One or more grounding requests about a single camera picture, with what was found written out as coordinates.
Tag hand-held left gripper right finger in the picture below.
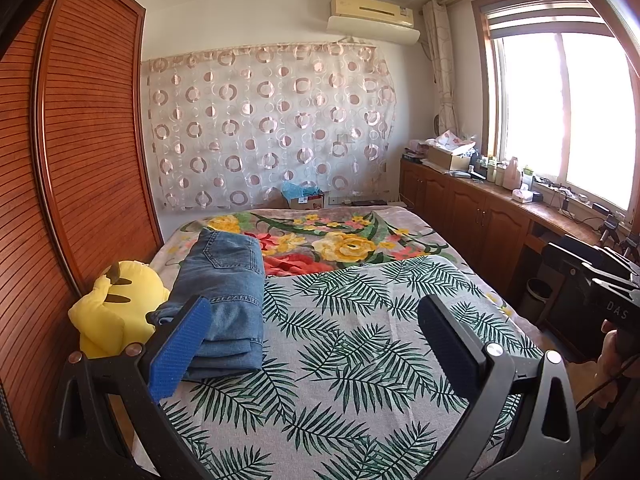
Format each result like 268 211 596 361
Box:
416 294 583 480

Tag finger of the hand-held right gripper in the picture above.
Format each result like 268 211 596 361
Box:
542 241 601 281
590 246 640 282

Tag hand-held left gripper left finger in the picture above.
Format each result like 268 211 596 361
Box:
50 296 213 480

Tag blue denim pants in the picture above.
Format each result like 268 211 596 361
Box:
147 229 266 382

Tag person's right hand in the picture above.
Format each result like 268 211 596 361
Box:
597 321 627 379

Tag black trash bin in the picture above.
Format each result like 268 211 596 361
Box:
525 277 553 313

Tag yellow plush toy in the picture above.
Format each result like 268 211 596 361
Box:
67 260 171 358

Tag leaf print bed sheet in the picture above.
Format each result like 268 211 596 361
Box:
100 255 546 480

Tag long wooden cabinet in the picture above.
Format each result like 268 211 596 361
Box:
399 155 640 341

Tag person's dark clothing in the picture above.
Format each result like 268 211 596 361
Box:
595 375 640 480

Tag floral blanket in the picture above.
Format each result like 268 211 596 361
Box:
150 206 518 321

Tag wooden framed window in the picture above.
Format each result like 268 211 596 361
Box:
472 0 640 221

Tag brown cardboard box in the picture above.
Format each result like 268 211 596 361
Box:
425 146 473 171

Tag white floral wrapping paper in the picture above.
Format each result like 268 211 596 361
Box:
432 130 476 153

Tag wooden slatted headboard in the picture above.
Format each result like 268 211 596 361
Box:
0 0 166 461

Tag beige window curtain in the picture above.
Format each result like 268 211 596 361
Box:
422 0 461 148

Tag sheer circle-patterned curtain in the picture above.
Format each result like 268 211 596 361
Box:
141 42 398 211

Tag white air deflector panel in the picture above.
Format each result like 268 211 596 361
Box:
326 15 422 45

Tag small tripod with camera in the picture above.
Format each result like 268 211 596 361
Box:
595 212 622 248

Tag black cable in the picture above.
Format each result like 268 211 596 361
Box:
574 367 628 411

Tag beige wall air conditioner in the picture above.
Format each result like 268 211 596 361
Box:
329 0 416 28

